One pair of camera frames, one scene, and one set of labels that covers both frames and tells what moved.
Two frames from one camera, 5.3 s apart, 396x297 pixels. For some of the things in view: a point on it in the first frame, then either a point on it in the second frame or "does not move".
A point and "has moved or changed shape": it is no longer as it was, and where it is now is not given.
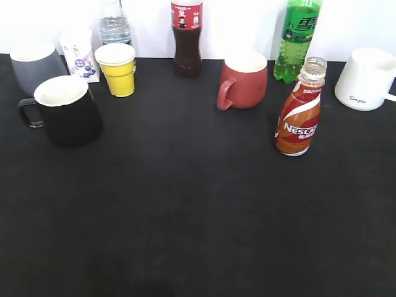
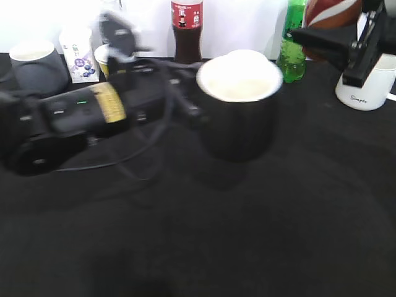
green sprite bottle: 301,19 does not move
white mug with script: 364,81 does not move
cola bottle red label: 187,21 does not move
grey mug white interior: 33,63 does not move
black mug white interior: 71,116 has moved or changed shape
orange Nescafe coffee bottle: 297,124 → 328,14
